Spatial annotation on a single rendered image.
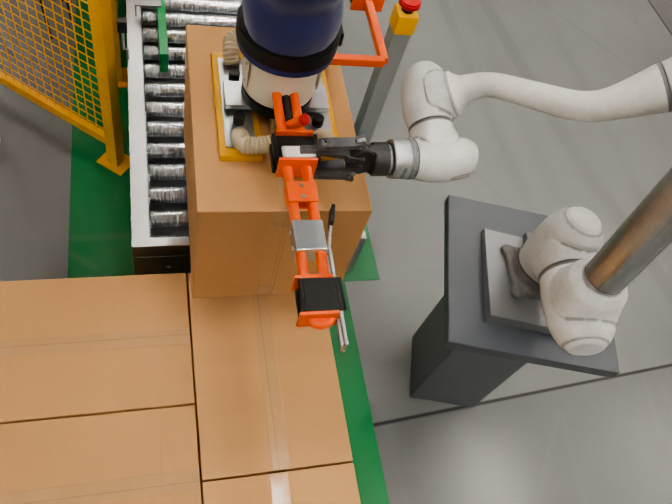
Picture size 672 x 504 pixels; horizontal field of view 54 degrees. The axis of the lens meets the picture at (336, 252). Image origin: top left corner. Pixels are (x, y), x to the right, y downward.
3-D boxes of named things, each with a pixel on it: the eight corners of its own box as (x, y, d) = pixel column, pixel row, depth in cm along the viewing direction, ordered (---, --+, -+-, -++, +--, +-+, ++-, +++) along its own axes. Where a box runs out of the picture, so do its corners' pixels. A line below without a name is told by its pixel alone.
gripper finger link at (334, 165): (359, 152, 144) (358, 157, 145) (308, 159, 143) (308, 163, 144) (362, 167, 142) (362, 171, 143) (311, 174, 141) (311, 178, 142)
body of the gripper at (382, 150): (396, 160, 139) (354, 160, 137) (385, 184, 146) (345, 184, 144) (388, 133, 143) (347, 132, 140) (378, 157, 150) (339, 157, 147)
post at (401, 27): (329, 190, 289) (394, 2, 206) (344, 190, 291) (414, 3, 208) (332, 203, 286) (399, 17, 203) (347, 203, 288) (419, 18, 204)
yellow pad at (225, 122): (210, 57, 168) (211, 42, 164) (249, 59, 170) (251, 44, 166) (219, 162, 151) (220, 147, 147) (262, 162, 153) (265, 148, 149)
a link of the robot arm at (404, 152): (409, 187, 148) (384, 188, 146) (400, 155, 152) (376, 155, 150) (422, 162, 140) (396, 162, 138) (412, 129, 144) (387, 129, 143)
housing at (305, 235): (286, 232, 132) (290, 219, 129) (319, 231, 134) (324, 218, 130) (291, 261, 129) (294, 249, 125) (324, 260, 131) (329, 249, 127)
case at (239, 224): (183, 127, 205) (185, 23, 172) (308, 130, 216) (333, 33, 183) (192, 298, 175) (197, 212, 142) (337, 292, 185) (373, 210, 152)
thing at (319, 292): (290, 287, 125) (294, 274, 121) (328, 285, 127) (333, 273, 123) (296, 327, 121) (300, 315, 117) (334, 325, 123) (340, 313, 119)
